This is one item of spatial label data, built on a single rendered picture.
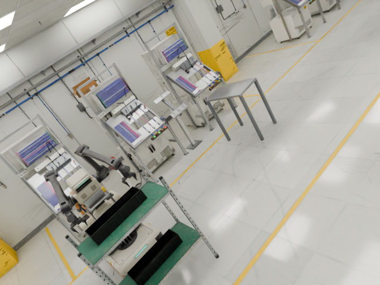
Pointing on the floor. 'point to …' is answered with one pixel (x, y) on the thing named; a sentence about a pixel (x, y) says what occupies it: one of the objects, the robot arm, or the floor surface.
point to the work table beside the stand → (233, 91)
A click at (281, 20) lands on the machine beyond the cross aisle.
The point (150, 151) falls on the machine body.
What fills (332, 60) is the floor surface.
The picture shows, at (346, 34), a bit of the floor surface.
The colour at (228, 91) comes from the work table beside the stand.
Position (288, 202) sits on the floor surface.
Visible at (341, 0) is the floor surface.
